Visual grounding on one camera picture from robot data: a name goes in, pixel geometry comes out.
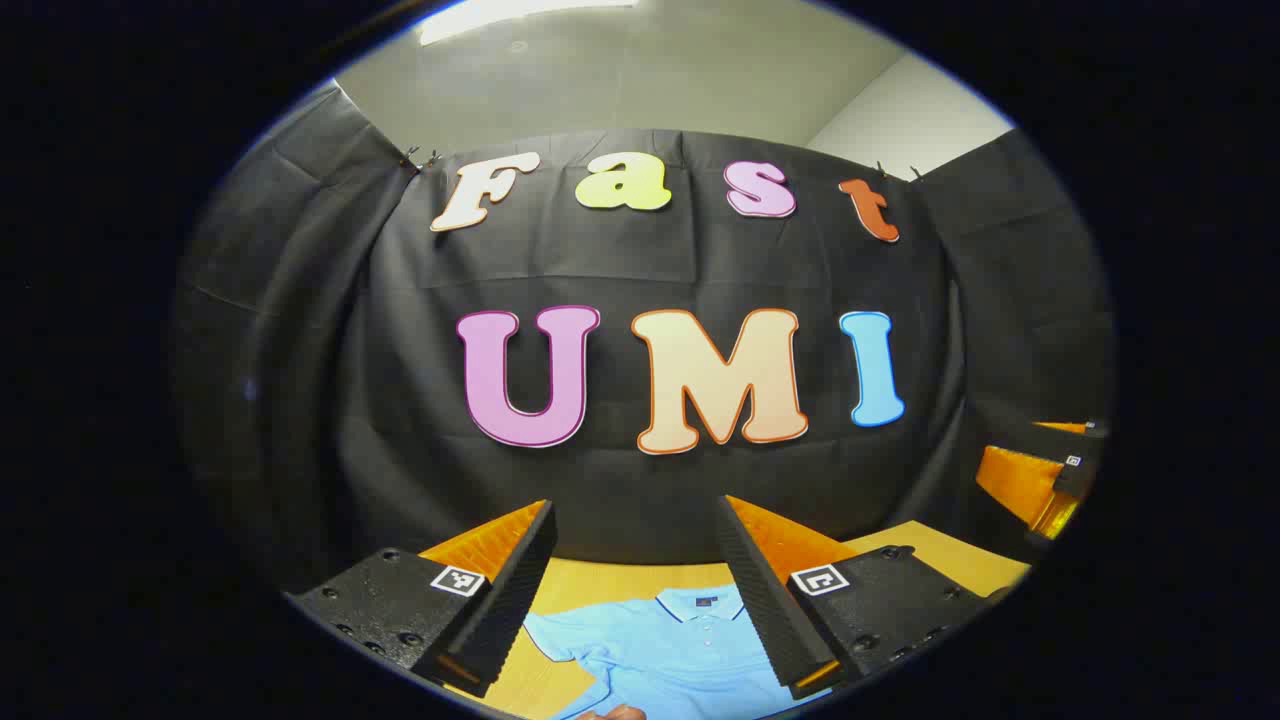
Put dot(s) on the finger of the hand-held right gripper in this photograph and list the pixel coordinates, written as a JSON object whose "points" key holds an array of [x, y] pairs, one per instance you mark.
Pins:
{"points": [[1075, 428], [1020, 485]]}

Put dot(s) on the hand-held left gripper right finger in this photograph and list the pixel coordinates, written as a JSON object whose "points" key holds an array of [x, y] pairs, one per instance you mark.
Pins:
{"points": [[760, 600]]}

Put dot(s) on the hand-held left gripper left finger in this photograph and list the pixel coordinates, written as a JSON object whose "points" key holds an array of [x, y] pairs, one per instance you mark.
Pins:
{"points": [[510, 600]]}

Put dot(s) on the light blue T-shirt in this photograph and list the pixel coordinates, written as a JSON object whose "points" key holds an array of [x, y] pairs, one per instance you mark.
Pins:
{"points": [[680, 660]]}

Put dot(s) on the black backdrop cloth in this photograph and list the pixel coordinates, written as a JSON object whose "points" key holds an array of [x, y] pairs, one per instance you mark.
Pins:
{"points": [[620, 270]]}

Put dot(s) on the ceiling light panel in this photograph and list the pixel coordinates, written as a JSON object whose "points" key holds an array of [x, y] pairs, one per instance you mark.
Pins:
{"points": [[500, 15]]}

